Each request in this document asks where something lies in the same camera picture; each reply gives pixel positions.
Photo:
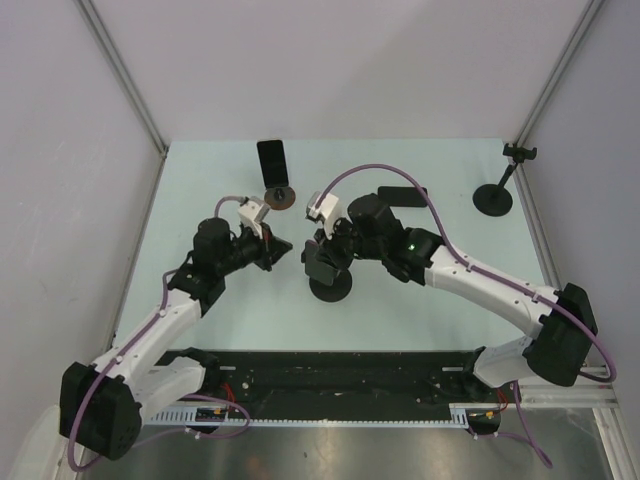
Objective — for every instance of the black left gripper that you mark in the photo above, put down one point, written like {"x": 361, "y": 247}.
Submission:
{"x": 269, "y": 244}

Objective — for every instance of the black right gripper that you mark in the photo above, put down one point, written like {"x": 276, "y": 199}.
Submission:
{"x": 328, "y": 248}

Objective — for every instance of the black ball-joint phone stand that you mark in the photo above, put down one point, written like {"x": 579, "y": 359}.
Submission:
{"x": 330, "y": 294}

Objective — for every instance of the black smartphone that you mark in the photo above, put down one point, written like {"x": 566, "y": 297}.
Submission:
{"x": 403, "y": 197}

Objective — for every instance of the black phone stand round base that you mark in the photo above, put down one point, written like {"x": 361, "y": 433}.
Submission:
{"x": 495, "y": 200}

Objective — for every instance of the purple smartphone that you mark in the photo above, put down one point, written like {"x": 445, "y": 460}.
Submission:
{"x": 318, "y": 266}

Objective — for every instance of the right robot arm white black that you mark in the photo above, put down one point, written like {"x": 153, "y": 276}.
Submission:
{"x": 557, "y": 325}

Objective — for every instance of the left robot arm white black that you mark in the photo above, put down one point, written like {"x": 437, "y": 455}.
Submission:
{"x": 104, "y": 405}

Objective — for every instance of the wooden base phone stand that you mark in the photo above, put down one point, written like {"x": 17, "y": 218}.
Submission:
{"x": 280, "y": 198}

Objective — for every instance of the dark glossy smartphone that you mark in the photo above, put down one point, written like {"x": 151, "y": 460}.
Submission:
{"x": 272, "y": 161}

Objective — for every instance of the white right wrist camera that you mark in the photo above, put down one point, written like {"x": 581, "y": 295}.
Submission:
{"x": 327, "y": 211}

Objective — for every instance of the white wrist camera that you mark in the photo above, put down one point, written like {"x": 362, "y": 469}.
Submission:
{"x": 252, "y": 212}
{"x": 327, "y": 211}

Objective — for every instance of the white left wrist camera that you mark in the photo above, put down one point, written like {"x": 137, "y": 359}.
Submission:
{"x": 252, "y": 212}

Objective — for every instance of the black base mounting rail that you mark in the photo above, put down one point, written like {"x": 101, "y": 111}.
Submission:
{"x": 348, "y": 385}

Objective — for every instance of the white slotted cable duct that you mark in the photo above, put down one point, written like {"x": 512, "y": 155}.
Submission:
{"x": 192, "y": 417}

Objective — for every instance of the aluminium frame post left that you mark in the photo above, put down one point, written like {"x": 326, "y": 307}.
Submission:
{"x": 112, "y": 55}

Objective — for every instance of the aluminium frame post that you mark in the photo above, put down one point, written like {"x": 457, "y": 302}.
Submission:
{"x": 112, "y": 55}
{"x": 576, "y": 39}

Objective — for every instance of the aluminium frame post right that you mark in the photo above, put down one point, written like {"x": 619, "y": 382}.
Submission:
{"x": 576, "y": 39}

